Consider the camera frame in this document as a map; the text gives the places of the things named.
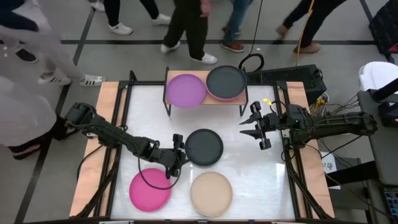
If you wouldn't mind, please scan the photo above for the dark grey plate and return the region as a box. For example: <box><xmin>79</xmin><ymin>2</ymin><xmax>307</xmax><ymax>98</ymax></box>
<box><xmin>185</xmin><ymin>128</ymin><xmax>224</xmax><ymax>167</ymax></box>
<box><xmin>205</xmin><ymin>65</ymin><xmax>248</xmax><ymax>100</ymax></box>

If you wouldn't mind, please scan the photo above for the white chair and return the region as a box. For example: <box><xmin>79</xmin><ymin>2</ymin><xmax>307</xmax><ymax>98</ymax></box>
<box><xmin>358</xmin><ymin>61</ymin><xmax>398</xmax><ymax>93</ymax></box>

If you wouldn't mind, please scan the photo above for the black base cable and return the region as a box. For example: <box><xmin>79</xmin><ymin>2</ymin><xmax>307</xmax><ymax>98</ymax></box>
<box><xmin>75</xmin><ymin>143</ymin><xmax>105</xmax><ymax>182</ymax></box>

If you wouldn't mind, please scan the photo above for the black computer case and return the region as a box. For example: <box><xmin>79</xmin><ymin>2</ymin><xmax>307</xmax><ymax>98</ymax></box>
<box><xmin>245</xmin><ymin>64</ymin><xmax>328</xmax><ymax>106</ymax></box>

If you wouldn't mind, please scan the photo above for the yellow floor cable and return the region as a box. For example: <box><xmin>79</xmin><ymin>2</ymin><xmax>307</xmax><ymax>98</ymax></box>
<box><xmin>294</xmin><ymin>0</ymin><xmax>315</xmax><ymax>67</ymax></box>

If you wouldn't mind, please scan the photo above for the beige plate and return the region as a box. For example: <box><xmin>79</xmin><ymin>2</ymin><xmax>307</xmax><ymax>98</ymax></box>
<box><xmin>190</xmin><ymin>171</ymin><xmax>233</xmax><ymax>218</ymax></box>

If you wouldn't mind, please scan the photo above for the black looped floor cable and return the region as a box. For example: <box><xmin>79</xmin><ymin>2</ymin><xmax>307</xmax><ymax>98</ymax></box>
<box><xmin>238</xmin><ymin>0</ymin><xmax>266</xmax><ymax>73</ymax></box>

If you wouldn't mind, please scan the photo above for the grey desk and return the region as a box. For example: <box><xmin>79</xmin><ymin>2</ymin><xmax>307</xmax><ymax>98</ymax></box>
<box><xmin>356</xmin><ymin>90</ymin><xmax>398</xmax><ymax>187</ymax></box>

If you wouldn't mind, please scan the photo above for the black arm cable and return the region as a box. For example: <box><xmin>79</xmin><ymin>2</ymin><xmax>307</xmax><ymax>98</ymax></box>
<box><xmin>136</xmin><ymin>154</ymin><xmax>183</xmax><ymax>191</ymax></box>

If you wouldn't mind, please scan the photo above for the white paper label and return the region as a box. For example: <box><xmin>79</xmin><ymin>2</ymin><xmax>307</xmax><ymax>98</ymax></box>
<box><xmin>320</xmin><ymin>151</ymin><xmax>338</xmax><ymax>174</ymax></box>

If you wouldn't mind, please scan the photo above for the black device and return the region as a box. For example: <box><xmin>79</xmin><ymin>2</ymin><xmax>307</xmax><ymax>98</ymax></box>
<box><xmin>377</xmin><ymin>101</ymin><xmax>398</xmax><ymax>127</ymax></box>

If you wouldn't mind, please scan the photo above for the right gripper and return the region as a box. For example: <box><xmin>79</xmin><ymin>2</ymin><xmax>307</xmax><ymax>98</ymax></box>
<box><xmin>239</xmin><ymin>101</ymin><xmax>285</xmax><ymax>151</ymax></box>

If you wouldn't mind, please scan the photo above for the purple plate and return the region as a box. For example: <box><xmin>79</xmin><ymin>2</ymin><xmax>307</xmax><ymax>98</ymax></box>
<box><xmin>166</xmin><ymin>73</ymin><xmax>207</xmax><ymax>110</ymax></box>

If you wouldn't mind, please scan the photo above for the wooden shelf black metal frame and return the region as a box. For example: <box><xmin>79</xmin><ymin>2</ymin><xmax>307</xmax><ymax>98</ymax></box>
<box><xmin>162</xmin><ymin>66</ymin><xmax>249</xmax><ymax>118</ymax></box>

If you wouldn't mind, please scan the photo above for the yellow power plug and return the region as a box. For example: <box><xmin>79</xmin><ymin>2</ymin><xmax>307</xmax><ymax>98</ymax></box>
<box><xmin>313</xmin><ymin>96</ymin><xmax>326</xmax><ymax>113</ymax></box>

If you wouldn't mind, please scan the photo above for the black aluminium table frame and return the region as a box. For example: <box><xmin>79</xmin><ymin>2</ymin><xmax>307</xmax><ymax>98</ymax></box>
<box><xmin>70</xmin><ymin>70</ymin><xmax>335</xmax><ymax>224</ymax></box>

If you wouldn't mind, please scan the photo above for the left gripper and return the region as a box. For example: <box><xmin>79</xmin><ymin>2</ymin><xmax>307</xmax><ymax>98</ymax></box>
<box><xmin>155</xmin><ymin>133</ymin><xmax>188</xmax><ymax>179</ymax></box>

